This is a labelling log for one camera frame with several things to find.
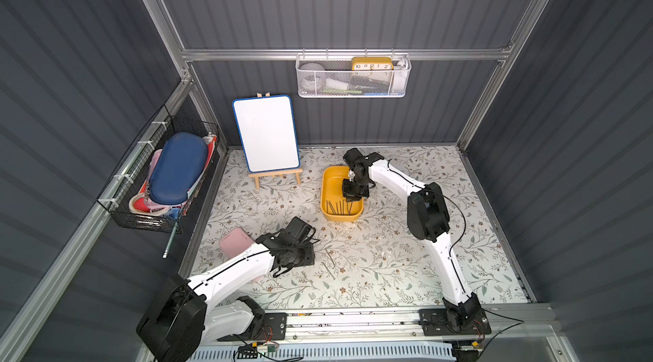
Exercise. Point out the yellow plastic storage box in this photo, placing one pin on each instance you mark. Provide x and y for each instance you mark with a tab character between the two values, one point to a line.
331	189

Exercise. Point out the yellow clock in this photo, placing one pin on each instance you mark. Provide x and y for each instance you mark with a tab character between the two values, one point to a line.
366	63

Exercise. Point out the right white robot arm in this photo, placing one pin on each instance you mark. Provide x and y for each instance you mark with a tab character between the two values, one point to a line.
427	218

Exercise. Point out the black wire side basket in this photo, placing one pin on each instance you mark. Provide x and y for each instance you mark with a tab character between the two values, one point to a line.
126	199

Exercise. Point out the white tape roll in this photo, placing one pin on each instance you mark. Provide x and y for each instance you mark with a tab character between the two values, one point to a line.
311	77

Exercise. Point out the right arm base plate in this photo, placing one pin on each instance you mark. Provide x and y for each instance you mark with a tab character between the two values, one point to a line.
447	322

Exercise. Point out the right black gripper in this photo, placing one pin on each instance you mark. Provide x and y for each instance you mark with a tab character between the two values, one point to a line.
354	188

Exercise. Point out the small whiteboard on easel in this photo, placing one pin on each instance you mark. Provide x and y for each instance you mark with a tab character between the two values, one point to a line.
268	137

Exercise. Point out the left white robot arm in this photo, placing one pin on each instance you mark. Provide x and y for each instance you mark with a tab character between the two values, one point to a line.
187	313

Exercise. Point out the blue oval case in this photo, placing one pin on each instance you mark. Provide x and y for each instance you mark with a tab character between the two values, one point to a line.
178	168

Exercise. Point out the white wire wall basket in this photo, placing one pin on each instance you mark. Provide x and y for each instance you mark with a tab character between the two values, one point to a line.
342	82

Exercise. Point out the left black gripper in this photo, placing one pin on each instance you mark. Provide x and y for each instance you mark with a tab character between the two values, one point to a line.
298	252

